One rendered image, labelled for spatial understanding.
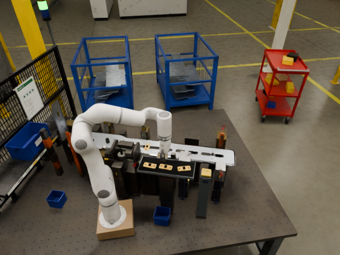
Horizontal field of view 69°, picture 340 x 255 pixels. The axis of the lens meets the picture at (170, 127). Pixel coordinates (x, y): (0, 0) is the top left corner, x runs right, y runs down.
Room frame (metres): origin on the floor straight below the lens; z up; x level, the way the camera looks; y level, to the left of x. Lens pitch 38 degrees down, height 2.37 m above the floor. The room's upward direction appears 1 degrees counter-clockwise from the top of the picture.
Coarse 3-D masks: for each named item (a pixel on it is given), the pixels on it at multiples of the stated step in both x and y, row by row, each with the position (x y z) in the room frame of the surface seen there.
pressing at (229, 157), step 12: (96, 132) 1.71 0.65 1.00; (96, 144) 1.54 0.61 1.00; (108, 144) 1.54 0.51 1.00; (144, 144) 1.54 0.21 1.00; (156, 144) 1.53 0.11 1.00; (180, 144) 1.53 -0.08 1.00; (156, 156) 1.39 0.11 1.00; (168, 156) 1.39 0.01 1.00; (192, 156) 1.39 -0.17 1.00; (204, 156) 1.39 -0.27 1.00; (228, 156) 1.39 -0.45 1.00
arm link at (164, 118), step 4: (160, 112) 1.15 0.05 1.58; (164, 112) 1.15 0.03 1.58; (168, 112) 1.15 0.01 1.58; (160, 116) 1.11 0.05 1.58; (164, 116) 1.11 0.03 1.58; (168, 116) 1.11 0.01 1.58; (156, 120) 1.16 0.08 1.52; (160, 120) 1.10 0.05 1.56; (164, 120) 1.09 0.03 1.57; (168, 120) 1.10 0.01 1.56; (160, 124) 1.10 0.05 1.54; (164, 124) 1.09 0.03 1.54; (168, 124) 1.10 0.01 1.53; (160, 128) 1.10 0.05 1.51; (164, 128) 1.09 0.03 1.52; (168, 128) 1.10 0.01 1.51; (160, 132) 1.10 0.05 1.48; (164, 132) 1.09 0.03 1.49; (168, 132) 1.10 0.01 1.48; (160, 136) 1.10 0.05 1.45; (164, 136) 1.09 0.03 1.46
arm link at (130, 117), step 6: (126, 108) 1.11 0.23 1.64; (150, 108) 1.20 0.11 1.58; (156, 108) 1.22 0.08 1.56; (120, 114) 1.05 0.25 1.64; (126, 114) 1.06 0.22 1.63; (132, 114) 1.07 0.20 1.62; (138, 114) 1.09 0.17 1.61; (144, 114) 1.11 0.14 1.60; (150, 114) 1.18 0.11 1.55; (156, 114) 1.20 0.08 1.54; (120, 120) 1.04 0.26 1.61; (126, 120) 1.05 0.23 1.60; (132, 120) 1.05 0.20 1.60; (138, 120) 1.06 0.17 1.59; (144, 120) 1.08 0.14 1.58; (138, 126) 1.07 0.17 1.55
